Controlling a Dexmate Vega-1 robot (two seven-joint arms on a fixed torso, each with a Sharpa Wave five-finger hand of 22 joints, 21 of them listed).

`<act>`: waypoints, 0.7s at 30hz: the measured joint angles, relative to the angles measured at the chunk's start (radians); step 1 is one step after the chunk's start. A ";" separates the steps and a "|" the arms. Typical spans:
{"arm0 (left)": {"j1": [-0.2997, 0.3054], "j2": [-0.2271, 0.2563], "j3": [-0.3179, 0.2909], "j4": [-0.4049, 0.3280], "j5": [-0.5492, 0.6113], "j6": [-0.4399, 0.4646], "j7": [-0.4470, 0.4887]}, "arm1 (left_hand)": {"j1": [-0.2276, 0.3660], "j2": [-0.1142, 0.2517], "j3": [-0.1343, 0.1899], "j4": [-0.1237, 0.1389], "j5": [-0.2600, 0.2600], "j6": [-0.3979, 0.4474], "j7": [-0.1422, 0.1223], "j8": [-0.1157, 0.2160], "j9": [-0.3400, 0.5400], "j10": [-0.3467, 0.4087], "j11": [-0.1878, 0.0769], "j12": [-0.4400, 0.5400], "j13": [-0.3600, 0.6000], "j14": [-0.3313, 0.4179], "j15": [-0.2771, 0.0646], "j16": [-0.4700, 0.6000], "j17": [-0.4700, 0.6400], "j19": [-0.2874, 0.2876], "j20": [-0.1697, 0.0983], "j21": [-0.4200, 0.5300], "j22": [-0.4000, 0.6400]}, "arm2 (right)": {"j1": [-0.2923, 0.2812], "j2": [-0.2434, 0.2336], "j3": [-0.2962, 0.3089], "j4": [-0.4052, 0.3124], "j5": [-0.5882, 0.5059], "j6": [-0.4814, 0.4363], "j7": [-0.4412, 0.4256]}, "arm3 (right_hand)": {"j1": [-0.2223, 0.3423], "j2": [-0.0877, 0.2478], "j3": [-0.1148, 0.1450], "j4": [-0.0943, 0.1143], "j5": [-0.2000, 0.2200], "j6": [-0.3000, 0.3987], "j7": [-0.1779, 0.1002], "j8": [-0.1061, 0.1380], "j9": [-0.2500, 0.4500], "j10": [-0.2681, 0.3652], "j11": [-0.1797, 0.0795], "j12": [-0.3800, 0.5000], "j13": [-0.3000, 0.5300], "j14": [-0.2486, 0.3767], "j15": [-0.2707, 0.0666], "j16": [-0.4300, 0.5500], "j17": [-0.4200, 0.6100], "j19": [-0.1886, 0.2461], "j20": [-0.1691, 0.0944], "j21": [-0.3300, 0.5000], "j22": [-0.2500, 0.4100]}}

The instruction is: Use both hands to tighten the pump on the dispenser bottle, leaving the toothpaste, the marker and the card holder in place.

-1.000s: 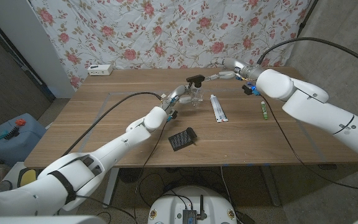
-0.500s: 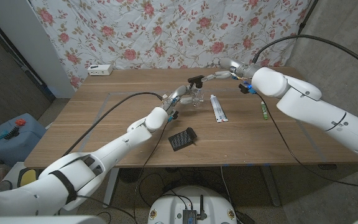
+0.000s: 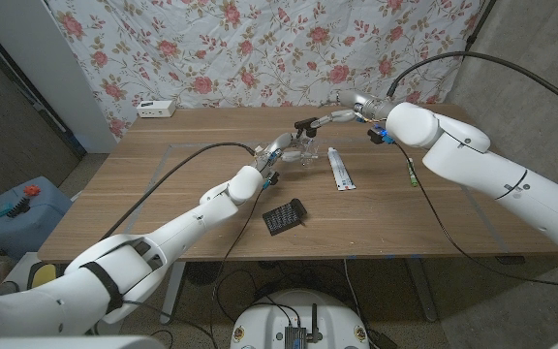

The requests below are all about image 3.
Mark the grey computer module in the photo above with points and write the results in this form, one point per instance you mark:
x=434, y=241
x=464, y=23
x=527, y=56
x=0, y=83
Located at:
x=294, y=337

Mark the white table leg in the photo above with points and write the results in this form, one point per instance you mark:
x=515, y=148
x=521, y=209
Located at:
x=175, y=291

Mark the black round fan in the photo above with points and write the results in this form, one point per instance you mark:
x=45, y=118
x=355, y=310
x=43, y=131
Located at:
x=204, y=272

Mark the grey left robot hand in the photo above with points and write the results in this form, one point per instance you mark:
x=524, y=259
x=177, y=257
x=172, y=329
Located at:
x=279, y=145

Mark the yellow black object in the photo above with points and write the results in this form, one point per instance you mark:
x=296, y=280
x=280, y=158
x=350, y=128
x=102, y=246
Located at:
x=42, y=276

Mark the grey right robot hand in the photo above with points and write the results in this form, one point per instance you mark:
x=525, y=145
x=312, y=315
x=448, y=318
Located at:
x=363, y=106

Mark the clear spray bottle black pump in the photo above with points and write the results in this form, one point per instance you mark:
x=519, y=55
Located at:
x=305, y=127

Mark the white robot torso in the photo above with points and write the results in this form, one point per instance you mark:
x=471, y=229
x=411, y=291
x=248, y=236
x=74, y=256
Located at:
x=264, y=320

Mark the green marker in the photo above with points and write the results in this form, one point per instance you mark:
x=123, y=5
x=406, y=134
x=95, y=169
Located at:
x=412, y=174

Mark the black antenna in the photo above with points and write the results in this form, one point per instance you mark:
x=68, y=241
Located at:
x=315, y=320

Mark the white power strip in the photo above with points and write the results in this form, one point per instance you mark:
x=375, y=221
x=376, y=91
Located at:
x=155, y=109

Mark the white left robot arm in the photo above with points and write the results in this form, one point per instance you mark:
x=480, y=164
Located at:
x=187, y=228

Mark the red flower toy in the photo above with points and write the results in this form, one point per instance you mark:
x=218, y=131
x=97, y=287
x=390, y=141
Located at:
x=32, y=190

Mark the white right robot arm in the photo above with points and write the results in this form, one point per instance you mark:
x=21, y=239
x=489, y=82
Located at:
x=477, y=165

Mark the grey table leg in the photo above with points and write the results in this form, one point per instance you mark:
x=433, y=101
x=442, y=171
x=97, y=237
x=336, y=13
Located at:
x=422, y=291

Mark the white toothpaste tube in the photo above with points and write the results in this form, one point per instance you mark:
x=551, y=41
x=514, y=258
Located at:
x=341, y=169

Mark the floral backdrop cloth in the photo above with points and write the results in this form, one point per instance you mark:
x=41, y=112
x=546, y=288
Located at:
x=284, y=48

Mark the blue storage box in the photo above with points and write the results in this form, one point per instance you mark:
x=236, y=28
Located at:
x=37, y=228

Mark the black pole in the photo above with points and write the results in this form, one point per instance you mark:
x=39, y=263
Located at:
x=477, y=26

